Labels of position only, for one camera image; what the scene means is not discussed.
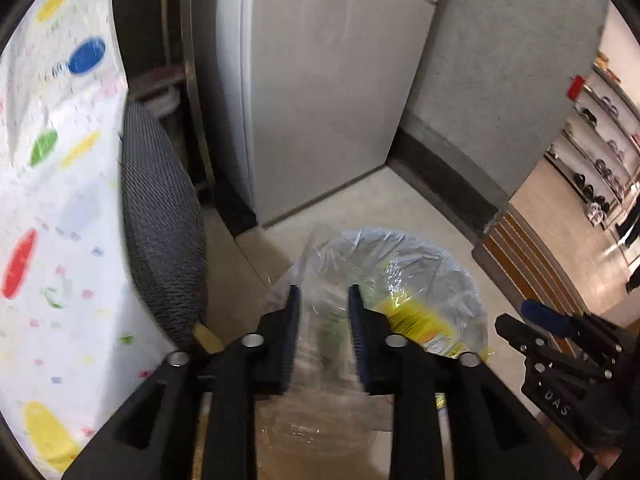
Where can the red box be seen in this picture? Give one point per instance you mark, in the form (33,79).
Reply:
(576,88)

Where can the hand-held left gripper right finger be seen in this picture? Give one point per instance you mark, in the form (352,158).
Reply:
(357,330)

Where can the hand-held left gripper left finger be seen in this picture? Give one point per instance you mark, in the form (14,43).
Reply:
(292,330)

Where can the yellow packet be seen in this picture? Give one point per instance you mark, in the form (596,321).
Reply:
(415,320)

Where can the grey office chair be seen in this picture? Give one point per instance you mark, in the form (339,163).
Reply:
(160,235)

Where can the striped doormat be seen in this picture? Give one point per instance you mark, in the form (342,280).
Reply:
(530,260)

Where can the bin with clear bag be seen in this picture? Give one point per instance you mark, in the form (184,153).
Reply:
(440,280)

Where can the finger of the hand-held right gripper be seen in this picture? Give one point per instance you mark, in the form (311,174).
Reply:
(540,342)
(547,316)

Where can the clear plastic bottle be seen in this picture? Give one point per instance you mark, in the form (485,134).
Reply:
(325,410)

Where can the grey fridge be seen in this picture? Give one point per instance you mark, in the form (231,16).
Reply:
(310,85)

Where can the white shoe rack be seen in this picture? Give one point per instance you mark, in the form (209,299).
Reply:
(600,125)

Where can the balloon print cloth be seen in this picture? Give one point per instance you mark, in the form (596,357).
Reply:
(65,185)

